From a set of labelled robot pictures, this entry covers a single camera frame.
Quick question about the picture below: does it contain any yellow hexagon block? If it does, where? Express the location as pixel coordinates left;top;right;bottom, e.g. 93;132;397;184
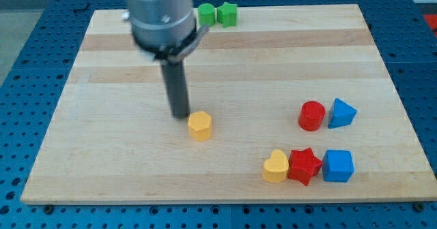
187;111;212;142

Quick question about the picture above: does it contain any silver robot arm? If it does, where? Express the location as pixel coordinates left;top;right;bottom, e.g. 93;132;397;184
125;0;209;63

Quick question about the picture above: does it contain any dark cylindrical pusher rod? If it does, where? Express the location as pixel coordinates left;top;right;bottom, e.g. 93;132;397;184
160;60;190;119

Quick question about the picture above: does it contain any yellow heart block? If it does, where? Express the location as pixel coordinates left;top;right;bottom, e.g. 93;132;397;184
262;149;289;183

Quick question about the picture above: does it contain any green star block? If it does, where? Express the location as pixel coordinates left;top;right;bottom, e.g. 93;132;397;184
216;2;238;28

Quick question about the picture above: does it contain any red cylinder block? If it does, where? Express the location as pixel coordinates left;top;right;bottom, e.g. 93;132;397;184
298;101;326;131

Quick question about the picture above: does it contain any green cylinder block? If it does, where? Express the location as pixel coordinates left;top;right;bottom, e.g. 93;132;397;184
197;3;216;27

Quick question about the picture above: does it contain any red star block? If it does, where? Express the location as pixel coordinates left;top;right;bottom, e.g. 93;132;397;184
288;148;323;186

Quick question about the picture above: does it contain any wooden board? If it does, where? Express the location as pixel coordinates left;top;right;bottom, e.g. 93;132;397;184
21;4;436;205

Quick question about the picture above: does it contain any blue triangle block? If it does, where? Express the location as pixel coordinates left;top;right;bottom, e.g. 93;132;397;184
328;98;357;129

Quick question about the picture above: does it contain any blue cube block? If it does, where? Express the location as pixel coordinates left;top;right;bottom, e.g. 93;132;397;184
322;150;354;183

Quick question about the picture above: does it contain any red object at edge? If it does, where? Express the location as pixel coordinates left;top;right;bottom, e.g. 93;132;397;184
423;14;437;36

